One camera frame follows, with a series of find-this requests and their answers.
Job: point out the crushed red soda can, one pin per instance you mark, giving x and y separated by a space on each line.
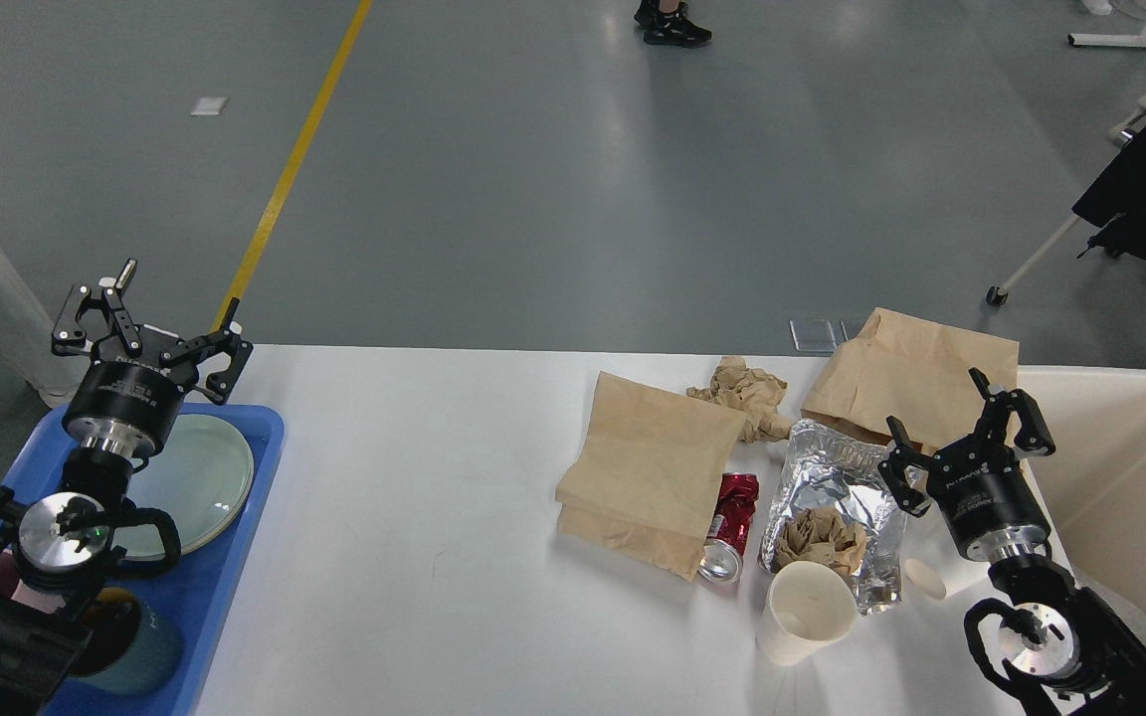
726 539

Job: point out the beige plastic bin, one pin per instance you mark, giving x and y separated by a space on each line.
1094 484

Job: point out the pink plate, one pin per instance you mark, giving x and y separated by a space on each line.
197 524

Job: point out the black sneakers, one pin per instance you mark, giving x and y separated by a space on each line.
666 23

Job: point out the silver foil bag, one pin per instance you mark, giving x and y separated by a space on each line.
823 468

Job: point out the dark teal mug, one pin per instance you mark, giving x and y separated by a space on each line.
133 649

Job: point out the person in white trousers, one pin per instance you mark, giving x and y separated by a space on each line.
26 340

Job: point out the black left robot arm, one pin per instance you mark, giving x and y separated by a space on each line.
58 552

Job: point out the white wheeled rack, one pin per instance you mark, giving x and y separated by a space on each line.
1041 254

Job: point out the crumpled paper on foil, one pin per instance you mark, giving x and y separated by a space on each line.
822 536

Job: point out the pink mug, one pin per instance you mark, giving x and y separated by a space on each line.
12 586

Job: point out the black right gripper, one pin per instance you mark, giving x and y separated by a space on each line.
979 489

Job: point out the green plate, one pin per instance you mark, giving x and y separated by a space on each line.
205 458

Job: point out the small white paper cup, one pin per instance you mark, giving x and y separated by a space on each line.
925 578

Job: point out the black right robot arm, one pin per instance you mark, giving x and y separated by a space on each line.
1045 639

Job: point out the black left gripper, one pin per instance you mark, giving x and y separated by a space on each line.
127 406

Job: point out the rear brown paper bag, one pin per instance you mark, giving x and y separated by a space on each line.
912 369

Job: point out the large brown paper bag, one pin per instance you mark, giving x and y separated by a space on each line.
648 475

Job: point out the crumpled brown paper ball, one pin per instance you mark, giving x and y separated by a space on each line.
754 393

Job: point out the blue plastic tray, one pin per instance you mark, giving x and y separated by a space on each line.
196 595

